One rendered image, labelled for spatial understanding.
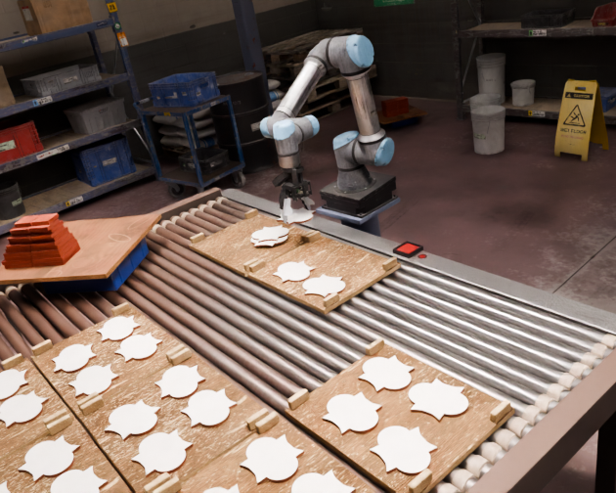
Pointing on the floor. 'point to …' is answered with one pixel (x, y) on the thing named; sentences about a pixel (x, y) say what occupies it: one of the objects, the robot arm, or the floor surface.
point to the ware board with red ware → (398, 112)
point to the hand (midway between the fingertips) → (296, 215)
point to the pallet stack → (330, 93)
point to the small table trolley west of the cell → (176, 180)
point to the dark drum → (246, 107)
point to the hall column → (253, 59)
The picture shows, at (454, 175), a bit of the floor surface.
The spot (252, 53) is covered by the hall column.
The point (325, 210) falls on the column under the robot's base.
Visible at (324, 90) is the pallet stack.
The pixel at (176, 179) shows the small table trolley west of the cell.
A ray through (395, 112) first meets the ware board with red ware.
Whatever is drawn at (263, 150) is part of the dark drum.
